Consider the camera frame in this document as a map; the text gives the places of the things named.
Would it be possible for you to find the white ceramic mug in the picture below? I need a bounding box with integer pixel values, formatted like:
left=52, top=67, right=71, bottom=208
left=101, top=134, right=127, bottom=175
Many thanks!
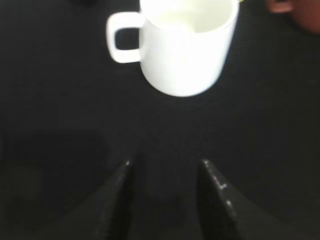
left=105, top=0, right=240, bottom=97

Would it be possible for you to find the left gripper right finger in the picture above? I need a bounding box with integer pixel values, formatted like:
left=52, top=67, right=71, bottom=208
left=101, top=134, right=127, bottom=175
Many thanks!
left=198, top=159, right=275, bottom=240

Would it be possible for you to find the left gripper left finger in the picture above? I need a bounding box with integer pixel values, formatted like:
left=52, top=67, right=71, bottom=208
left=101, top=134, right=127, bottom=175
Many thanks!
left=67, top=159, right=133, bottom=240

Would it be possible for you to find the red-brown ceramic mug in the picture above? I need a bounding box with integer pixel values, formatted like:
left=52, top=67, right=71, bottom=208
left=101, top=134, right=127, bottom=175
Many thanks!
left=265, top=0, right=320, bottom=34

